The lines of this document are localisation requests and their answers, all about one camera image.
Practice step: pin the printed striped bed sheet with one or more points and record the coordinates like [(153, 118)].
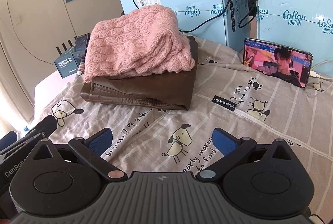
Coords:
[(260, 135)]

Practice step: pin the black fabric label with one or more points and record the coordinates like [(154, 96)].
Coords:
[(223, 103)]

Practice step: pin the smartphone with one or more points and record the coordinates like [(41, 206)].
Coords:
[(275, 60)]

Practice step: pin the small blue box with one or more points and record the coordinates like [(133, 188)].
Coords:
[(65, 64)]

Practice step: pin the brown leather garment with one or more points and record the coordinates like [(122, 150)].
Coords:
[(135, 91)]

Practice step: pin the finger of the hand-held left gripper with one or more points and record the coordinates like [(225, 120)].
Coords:
[(43, 125)]

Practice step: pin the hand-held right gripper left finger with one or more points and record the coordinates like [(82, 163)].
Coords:
[(100, 142)]

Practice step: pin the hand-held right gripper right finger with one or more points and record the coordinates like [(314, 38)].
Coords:
[(223, 142)]

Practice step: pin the pink knitted sweater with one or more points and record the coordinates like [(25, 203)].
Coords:
[(130, 39)]

